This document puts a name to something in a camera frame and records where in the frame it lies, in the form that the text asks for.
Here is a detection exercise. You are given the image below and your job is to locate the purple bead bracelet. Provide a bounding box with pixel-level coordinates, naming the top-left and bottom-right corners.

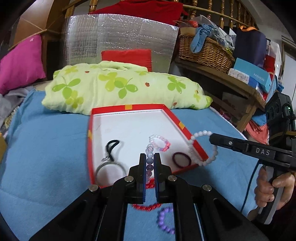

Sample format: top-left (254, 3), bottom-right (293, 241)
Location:
top-left (157, 206), bottom-right (176, 236)

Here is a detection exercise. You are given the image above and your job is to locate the orange yellow box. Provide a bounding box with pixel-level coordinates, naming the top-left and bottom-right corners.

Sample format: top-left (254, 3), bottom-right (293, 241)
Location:
top-left (0, 133), bottom-right (7, 162)

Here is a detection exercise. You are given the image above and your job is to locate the red blanket on headboard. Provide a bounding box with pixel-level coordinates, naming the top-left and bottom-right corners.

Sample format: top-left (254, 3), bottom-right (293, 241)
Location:
top-left (90, 1), bottom-right (188, 25)

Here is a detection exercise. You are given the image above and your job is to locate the magenta pillow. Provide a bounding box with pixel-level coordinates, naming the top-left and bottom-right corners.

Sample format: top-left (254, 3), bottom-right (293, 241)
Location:
top-left (1, 35), bottom-right (46, 95)

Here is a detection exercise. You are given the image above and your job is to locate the blue fashion box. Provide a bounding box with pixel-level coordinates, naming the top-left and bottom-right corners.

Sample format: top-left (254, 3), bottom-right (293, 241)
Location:
top-left (234, 58), bottom-right (272, 93)

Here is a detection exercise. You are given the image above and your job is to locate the red cushion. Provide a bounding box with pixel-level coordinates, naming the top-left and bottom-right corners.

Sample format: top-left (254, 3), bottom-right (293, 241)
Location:
top-left (101, 49), bottom-right (152, 72)

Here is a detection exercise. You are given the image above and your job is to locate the white pearl bead bracelet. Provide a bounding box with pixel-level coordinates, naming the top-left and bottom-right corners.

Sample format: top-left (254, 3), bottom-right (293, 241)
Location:
top-left (188, 130), bottom-right (219, 167)

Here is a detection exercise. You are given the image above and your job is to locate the red white jewelry tray box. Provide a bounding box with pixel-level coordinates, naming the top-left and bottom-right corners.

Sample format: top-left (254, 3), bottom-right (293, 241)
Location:
top-left (88, 104), bottom-right (209, 187)

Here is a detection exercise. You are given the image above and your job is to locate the pink clear bead bracelet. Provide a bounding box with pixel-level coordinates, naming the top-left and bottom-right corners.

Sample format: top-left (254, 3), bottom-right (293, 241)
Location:
top-left (148, 134), bottom-right (172, 152)

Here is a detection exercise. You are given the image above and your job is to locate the blue bed blanket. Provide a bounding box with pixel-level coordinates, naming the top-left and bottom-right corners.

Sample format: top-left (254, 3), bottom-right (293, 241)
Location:
top-left (1, 90), bottom-right (258, 240)

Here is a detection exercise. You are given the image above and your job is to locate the green clover print pillow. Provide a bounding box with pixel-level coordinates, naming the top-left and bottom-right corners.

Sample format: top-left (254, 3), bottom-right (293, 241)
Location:
top-left (42, 61), bottom-right (213, 115)

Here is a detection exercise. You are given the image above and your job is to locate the blue cloth in basket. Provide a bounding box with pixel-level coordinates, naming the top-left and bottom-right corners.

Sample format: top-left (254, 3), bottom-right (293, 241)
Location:
top-left (190, 24), bottom-right (219, 53)

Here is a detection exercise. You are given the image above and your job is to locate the grey bed sheet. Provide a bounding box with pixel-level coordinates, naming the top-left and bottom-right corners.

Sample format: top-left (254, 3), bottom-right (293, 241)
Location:
top-left (0, 86), bottom-right (33, 126)

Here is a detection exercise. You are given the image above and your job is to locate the wicker basket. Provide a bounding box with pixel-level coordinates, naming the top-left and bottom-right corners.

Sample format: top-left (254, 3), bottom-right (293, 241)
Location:
top-left (179, 34), bottom-right (235, 73)

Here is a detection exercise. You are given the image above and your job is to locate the wooden headboard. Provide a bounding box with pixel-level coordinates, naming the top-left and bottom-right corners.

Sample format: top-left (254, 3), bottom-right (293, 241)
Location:
top-left (9, 0), bottom-right (86, 78)

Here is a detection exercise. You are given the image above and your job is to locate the pink lilac bead bracelet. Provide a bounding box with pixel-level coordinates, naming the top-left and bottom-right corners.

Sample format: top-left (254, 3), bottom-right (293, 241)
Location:
top-left (144, 143), bottom-right (155, 185)

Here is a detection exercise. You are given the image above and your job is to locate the red bead bracelet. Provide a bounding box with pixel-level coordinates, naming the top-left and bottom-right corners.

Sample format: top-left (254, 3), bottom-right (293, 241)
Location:
top-left (132, 179), bottom-right (162, 212)

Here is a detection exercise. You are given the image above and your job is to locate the silver foil insulation sheet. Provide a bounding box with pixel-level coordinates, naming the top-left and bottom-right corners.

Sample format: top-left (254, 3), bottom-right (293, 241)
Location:
top-left (61, 14), bottom-right (179, 73)

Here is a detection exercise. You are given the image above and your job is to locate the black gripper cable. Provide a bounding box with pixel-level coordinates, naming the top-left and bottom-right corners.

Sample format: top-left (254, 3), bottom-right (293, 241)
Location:
top-left (240, 159), bottom-right (262, 214)

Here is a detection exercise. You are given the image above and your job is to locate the right hand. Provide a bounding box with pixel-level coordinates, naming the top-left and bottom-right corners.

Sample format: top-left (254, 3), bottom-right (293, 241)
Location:
top-left (254, 167), bottom-right (295, 210)

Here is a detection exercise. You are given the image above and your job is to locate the wooden side shelf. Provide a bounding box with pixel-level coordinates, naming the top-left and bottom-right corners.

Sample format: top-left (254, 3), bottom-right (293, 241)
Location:
top-left (175, 57), bottom-right (265, 132)

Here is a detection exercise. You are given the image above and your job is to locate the dark maroon hair tie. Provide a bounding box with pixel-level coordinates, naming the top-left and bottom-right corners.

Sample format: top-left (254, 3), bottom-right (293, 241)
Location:
top-left (171, 151), bottom-right (192, 169)

